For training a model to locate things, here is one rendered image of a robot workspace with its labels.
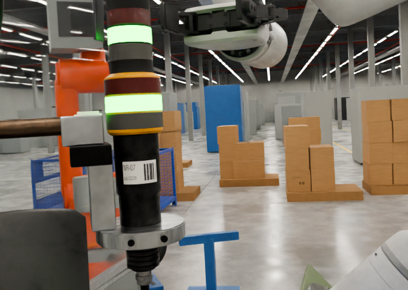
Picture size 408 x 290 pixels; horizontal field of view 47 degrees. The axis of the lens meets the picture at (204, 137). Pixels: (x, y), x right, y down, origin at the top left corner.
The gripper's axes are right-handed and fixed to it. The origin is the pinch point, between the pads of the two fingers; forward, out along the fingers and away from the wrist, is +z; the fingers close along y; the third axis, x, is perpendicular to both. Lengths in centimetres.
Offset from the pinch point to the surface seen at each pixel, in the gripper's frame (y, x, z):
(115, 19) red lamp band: -0.6, -4.4, 20.7
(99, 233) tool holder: 1.2, -20.2, 21.8
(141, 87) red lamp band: -2.3, -9.5, 20.5
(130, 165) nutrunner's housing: -1.1, -15.2, 20.7
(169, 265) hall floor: 187, -162, -379
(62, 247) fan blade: 11.5, -24.2, 13.0
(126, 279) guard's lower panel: 71, -71, -99
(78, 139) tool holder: 1.9, -13.1, 22.7
